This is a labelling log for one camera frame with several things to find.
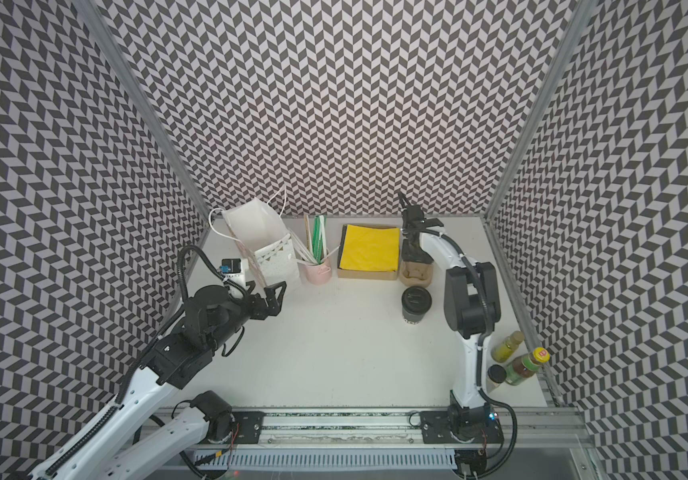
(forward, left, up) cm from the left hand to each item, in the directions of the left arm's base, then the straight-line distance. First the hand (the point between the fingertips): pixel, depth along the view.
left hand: (271, 286), depth 72 cm
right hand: (+20, -41, -18) cm, 49 cm away
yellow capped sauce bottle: (-15, -62, -13) cm, 65 cm away
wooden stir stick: (+25, -5, -8) cm, 26 cm away
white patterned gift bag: (+29, +11, -15) cm, 34 cm away
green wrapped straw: (+24, -8, -9) cm, 27 cm away
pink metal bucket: (+14, -8, -17) cm, 23 cm away
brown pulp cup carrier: (+17, -40, -21) cm, 48 cm away
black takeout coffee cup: (+3, -38, -15) cm, 41 cm away
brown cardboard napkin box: (+19, -23, -24) cm, 39 cm away
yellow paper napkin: (+28, -25, -22) cm, 44 cm away
